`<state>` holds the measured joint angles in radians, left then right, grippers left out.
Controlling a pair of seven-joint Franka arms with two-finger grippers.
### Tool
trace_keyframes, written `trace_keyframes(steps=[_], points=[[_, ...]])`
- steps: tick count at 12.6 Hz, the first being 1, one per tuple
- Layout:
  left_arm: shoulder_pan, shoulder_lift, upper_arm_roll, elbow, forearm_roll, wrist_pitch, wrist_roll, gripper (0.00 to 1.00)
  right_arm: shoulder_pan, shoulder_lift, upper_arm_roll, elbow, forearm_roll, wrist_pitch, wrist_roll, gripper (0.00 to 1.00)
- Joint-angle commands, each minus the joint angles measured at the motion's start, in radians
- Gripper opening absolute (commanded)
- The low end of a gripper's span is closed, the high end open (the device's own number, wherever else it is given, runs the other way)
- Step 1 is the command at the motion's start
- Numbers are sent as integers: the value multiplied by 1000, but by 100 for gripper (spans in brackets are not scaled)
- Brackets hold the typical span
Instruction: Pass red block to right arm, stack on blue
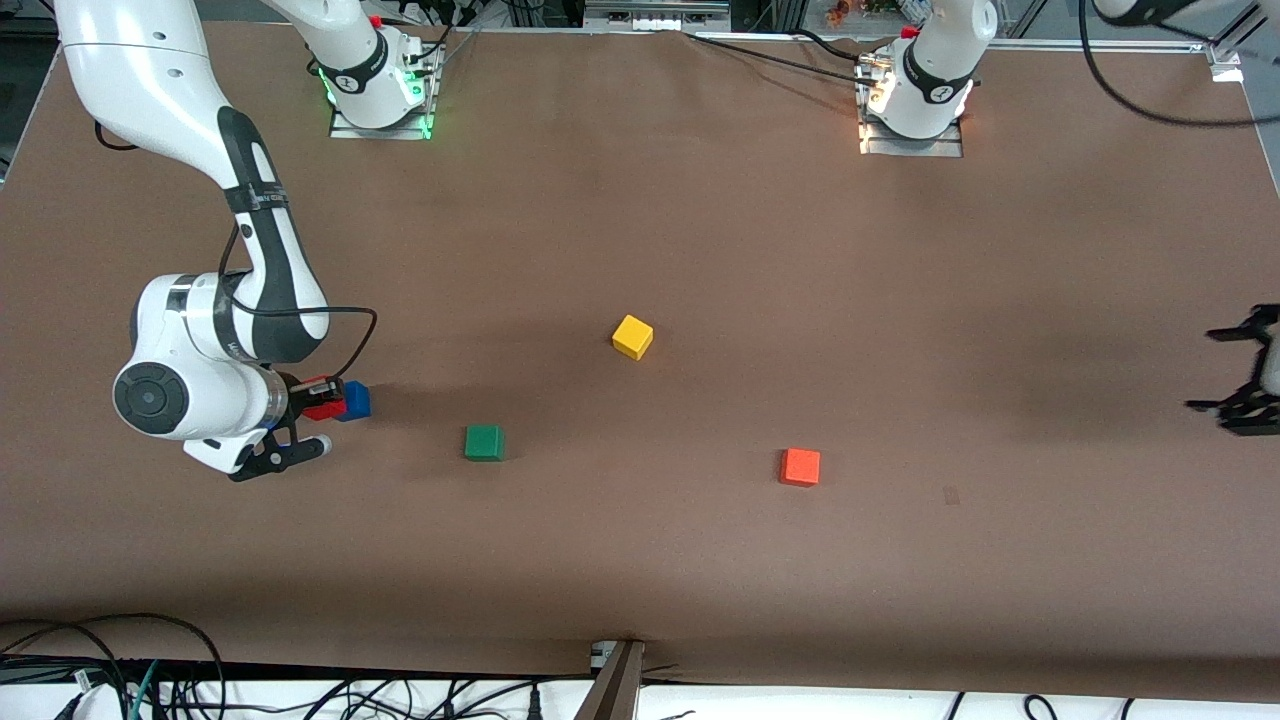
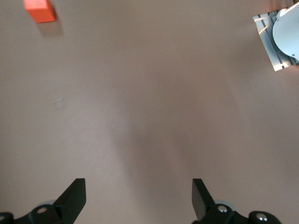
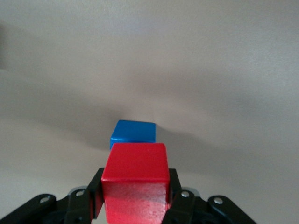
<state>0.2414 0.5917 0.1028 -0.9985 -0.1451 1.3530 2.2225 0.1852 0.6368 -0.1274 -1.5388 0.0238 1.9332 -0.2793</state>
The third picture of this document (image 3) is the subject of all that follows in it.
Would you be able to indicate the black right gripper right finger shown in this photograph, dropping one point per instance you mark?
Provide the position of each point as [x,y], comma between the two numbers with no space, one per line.
[187,210]

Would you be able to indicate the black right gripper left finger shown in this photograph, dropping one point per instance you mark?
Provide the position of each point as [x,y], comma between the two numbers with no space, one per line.
[74,205]

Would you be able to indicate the red wooden cube block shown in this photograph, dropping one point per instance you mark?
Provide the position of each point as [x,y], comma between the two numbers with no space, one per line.
[135,163]

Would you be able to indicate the blue wooden cube block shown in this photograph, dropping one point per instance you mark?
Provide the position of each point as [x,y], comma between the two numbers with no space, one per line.
[133,130]

